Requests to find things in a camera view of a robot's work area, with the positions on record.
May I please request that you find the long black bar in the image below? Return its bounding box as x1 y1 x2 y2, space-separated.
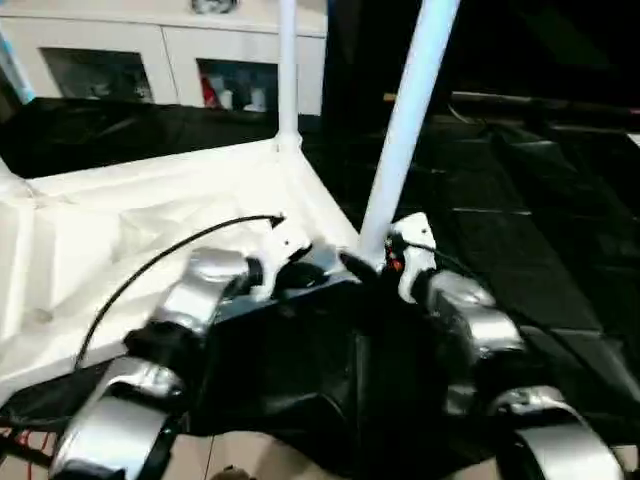
449 92 640 115

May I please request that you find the white cabinet with glass doors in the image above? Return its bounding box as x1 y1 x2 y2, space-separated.
0 0 329 117

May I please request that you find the dark grey robot foot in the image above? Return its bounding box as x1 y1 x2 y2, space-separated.
212 464 251 480

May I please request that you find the black metal floor stand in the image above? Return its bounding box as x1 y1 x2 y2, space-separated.
0 428 51 469

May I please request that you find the thin red cable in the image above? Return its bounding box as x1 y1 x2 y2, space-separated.
19 429 51 480

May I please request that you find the white plastic table top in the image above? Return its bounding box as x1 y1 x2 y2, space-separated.
0 137 376 401

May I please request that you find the black plastic mat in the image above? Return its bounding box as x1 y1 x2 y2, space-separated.
0 94 640 474

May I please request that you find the grey metal rack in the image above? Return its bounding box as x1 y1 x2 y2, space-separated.
0 24 36 107

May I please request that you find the black white patterned ornament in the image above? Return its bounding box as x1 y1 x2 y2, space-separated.
191 0 241 15

